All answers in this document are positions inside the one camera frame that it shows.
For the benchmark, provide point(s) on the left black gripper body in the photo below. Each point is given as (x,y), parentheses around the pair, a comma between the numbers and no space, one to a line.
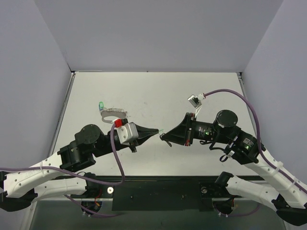
(134,143)

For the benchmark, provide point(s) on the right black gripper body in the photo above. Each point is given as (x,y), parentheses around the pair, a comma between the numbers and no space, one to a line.
(189,131)

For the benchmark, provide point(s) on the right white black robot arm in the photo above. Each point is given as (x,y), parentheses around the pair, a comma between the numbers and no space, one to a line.
(285,194)

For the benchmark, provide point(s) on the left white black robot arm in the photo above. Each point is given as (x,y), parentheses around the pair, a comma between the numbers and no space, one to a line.
(58,175)

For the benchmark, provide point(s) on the green blue key tag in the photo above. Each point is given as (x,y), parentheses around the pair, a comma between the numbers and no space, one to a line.
(101,106)

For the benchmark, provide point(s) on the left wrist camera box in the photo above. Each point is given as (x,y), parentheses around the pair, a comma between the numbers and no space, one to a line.
(127,132)

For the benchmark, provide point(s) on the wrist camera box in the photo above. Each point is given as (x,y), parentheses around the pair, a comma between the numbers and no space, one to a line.
(196,102)
(127,132)

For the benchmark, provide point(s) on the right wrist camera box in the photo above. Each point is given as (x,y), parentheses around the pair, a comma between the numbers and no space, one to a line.
(196,102)

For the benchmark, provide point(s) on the aluminium frame rail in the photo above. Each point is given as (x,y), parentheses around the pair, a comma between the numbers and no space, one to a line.
(60,197)

